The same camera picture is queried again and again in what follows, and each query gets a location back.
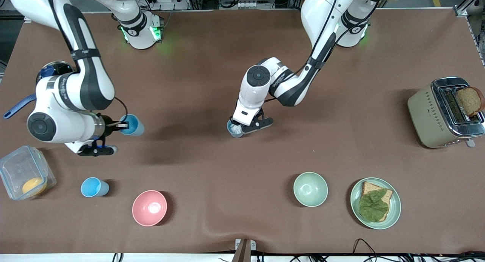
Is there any blue cup with white filling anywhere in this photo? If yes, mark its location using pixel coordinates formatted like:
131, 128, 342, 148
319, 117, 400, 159
227, 119, 245, 138

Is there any blue plastic cup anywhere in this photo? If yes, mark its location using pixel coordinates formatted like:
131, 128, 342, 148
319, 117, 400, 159
80, 177, 110, 198
119, 114, 145, 136

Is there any brown table mat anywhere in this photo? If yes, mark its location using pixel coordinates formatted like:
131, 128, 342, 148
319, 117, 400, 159
0, 9, 485, 255

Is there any pink bowl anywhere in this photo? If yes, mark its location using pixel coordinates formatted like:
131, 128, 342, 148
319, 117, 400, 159
132, 190, 167, 227

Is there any orange round food piece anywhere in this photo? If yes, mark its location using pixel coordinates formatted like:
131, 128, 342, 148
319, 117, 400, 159
22, 177, 48, 196

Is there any clear plastic storage container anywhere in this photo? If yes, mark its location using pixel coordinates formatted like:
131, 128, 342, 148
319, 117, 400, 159
0, 145, 57, 201

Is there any pale green bowl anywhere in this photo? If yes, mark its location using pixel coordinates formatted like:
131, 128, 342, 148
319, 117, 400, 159
293, 172, 329, 208

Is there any metal table clamp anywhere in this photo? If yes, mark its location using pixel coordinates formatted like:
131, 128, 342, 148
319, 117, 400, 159
234, 238, 257, 262

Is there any bread slice under lettuce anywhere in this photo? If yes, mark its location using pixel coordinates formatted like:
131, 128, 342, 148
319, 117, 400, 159
359, 181, 394, 222

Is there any green lettuce leaf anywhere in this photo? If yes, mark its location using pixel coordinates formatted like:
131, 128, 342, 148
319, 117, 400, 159
358, 189, 390, 222

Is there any beige and chrome toaster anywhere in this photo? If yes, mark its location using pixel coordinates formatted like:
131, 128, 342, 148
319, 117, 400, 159
407, 77, 485, 149

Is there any pale green plate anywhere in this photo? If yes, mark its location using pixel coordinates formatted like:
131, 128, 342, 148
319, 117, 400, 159
350, 177, 402, 230

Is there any brown toast slice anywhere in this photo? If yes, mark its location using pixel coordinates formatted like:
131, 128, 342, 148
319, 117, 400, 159
456, 86, 485, 117

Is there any black pot with blue handle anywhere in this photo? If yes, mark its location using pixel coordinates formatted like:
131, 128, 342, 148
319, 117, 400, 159
3, 60, 76, 119

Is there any black looped floor cable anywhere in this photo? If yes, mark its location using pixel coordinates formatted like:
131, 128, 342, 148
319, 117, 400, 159
352, 238, 381, 262

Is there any aluminium frame profile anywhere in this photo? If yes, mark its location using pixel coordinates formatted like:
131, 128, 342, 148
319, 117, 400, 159
453, 0, 485, 19

